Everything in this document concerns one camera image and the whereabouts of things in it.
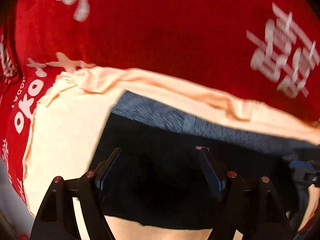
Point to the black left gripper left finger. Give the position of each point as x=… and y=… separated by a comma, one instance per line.
x=56, y=218

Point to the peach cushion cover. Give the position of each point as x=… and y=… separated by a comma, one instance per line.
x=69, y=119

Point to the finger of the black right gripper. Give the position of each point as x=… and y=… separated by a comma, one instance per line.
x=306, y=172

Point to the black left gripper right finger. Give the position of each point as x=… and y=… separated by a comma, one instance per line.
x=230, y=192

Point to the black pants with blue trim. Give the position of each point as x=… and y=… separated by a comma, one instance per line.
x=159, y=179

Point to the red printed sofa cover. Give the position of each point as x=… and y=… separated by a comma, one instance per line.
x=203, y=41

